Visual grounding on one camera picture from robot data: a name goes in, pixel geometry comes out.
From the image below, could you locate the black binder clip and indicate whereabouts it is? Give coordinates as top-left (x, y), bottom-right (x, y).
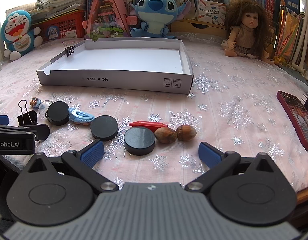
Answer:
top-left (62, 41), bottom-right (75, 57)
top-left (17, 99), bottom-right (38, 126)

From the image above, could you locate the black round puck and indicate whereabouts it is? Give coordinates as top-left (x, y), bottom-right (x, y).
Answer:
top-left (124, 127), bottom-right (156, 156)
top-left (90, 115), bottom-right (118, 141)
top-left (45, 101), bottom-right (69, 126)

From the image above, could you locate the clear plastic dome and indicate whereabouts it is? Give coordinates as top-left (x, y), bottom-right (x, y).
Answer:
top-left (38, 100), bottom-right (53, 117)

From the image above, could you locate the brown hazelnut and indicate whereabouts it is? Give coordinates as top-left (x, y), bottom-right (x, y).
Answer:
top-left (176, 125), bottom-right (197, 141)
top-left (154, 127), bottom-right (177, 144)

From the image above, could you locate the light blue hair clip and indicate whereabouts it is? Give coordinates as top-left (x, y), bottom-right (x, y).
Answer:
top-left (68, 107), bottom-right (95, 126)

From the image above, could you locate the small blue figurine charm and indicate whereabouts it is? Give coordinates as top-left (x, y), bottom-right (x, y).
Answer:
top-left (30, 97), bottom-right (42, 108)

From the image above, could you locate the black binder clip on box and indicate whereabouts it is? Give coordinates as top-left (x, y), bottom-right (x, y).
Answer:
top-left (62, 41), bottom-right (75, 57)

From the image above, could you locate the Doraemon plush toy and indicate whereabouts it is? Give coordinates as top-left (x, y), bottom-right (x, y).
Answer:
top-left (1, 10), bottom-right (43, 61)

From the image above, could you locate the dark red smartphone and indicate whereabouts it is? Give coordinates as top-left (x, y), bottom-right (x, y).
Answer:
top-left (276, 90), bottom-right (308, 151)

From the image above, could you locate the white shallow cardboard box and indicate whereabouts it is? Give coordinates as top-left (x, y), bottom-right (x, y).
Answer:
top-left (37, 37), bottom-right (194, 95)

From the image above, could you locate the red plastic crate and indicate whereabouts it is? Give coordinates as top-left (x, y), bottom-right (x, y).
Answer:
top-left (31, 9), bottom-right (86, 42)

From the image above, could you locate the pink triangular diorama house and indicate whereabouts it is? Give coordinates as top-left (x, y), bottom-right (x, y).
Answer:
top-left (83, 0), bottom-right (130, 41)

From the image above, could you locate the white pipe rack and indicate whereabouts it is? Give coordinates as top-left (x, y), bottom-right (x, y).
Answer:
top-left (288, 0), bottom-right (308, 80)

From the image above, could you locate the brown haired baby doll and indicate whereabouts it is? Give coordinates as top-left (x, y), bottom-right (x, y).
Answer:
top-left (221, 0), bottom-right (274, 64)

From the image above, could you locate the wooden drawer shelf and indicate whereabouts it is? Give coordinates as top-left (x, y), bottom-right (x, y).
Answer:
top-left (170, 19), bottom-right (227, 38)

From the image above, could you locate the stack of books and papers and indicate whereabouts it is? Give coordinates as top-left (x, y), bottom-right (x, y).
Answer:
top-left (29, 0), bottom-right (86, 22)

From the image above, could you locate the white colourful stationery box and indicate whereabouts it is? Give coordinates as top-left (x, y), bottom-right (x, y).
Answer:
top-left (196, 0), bottom-right (227, 25)

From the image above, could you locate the Stitch blue plush toy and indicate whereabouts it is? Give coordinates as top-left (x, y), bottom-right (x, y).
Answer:
top-left (130, 0), bottom-right (191, 39)

